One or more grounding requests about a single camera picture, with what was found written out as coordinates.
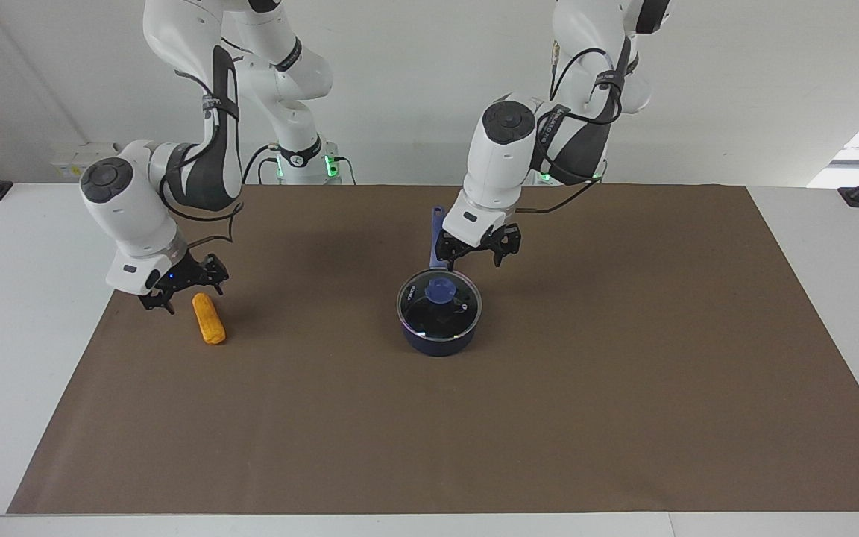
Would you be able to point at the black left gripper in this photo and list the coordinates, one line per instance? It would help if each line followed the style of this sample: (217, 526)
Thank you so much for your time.
(478, 242)

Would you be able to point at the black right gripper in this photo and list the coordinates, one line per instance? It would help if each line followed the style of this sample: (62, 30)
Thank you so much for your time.
(180, 274)

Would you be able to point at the orange corn cob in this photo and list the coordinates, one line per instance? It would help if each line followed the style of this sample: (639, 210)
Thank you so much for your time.
(209, 319)

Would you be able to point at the glass lid blue knob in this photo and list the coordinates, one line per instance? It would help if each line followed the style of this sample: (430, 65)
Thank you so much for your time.
(418, 309)

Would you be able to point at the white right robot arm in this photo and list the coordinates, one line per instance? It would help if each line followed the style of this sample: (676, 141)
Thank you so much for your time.
(124, 209)

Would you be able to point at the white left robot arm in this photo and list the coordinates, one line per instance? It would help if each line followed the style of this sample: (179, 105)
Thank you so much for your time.
(496, 164)

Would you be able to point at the brown table mat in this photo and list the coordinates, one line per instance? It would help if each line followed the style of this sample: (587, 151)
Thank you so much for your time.
(549, 418)

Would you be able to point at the white wall socket strip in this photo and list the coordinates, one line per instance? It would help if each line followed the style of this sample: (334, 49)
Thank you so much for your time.
(68, 160)

